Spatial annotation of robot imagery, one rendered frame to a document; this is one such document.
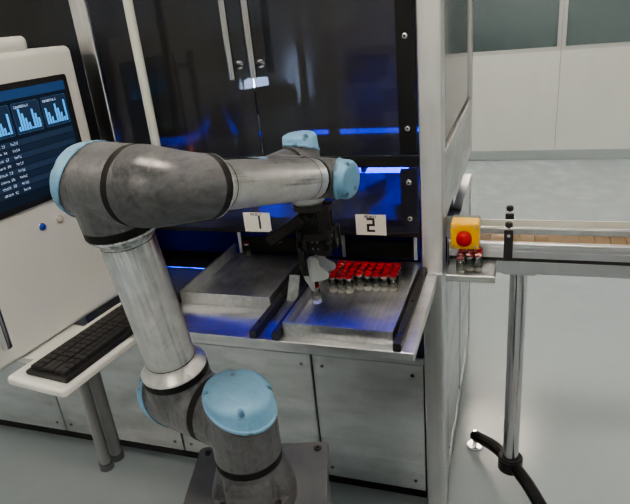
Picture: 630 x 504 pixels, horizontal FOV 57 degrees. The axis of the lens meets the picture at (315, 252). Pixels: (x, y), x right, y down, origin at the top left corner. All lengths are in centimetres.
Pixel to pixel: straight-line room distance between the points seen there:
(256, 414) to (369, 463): 115
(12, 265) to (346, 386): 102
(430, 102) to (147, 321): 88
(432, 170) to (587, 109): 472
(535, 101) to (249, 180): 539
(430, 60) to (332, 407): 111
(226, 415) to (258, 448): 8
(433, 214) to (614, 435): 131
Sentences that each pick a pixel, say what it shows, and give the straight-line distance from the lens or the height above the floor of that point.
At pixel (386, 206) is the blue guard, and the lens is 158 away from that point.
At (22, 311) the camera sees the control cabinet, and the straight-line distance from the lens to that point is 171.
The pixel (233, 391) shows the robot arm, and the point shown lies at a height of 102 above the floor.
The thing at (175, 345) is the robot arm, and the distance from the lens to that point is 100.
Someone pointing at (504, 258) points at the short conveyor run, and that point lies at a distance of 170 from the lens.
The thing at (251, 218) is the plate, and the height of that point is 103.
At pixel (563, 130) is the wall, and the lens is 621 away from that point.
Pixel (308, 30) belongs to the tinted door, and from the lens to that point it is 156.
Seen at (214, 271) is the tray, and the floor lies 89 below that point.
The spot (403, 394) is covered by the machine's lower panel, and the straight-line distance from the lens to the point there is 186.
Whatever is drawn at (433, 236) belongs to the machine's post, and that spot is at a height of 99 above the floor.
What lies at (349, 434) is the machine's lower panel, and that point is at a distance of 201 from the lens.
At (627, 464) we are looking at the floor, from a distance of 245.
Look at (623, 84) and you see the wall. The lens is 619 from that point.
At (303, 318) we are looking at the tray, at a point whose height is 88.
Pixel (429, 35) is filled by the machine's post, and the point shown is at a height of 150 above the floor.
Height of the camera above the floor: 158
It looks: 23 degrees down
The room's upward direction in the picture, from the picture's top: 6 degrees counter-clockwise
